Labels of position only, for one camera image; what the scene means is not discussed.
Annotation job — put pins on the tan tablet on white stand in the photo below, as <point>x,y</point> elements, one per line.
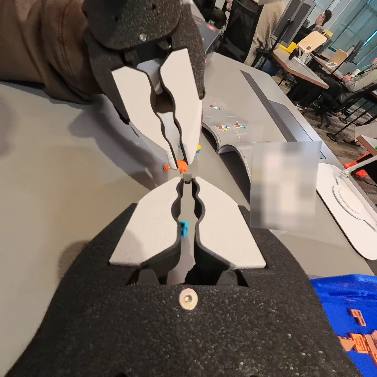
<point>312,41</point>

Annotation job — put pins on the grey desk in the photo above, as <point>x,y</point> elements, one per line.
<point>59,176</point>

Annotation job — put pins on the group of brown toy plates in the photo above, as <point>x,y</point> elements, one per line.
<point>358,341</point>

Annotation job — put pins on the red plastic object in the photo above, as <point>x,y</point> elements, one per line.
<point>355,163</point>

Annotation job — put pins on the teal grey red brick assembly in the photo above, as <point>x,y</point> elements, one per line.
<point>184,228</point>

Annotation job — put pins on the toy set box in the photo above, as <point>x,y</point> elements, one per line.
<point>210,38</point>

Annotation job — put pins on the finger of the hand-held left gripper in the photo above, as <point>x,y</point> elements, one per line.
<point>185,97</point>
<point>135,94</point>

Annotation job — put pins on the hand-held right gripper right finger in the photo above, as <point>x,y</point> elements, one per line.
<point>229,235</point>

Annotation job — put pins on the multicoloured toy brick assembly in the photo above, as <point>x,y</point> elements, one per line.
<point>198,148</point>

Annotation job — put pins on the grey monitor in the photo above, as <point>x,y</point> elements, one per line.
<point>294,17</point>

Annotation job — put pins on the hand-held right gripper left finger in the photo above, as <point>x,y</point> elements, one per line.
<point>147,232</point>

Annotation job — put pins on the grey instruction booklet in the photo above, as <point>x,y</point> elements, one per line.
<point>229,138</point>

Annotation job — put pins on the white desk mat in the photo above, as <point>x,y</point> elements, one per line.
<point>338,223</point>

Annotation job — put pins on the wood-topped office desk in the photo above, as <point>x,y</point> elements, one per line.
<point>306,73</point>

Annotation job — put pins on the black mesh office chair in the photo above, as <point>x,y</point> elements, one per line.
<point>241,26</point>

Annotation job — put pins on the blue plastic bin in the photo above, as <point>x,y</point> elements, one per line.
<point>330,294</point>

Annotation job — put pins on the small grey toy brick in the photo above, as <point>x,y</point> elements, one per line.
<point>188,178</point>

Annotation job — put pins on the yellow plastic bin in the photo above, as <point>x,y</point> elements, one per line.
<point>287,47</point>

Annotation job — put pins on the person's left forearm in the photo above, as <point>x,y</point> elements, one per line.
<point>44,44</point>

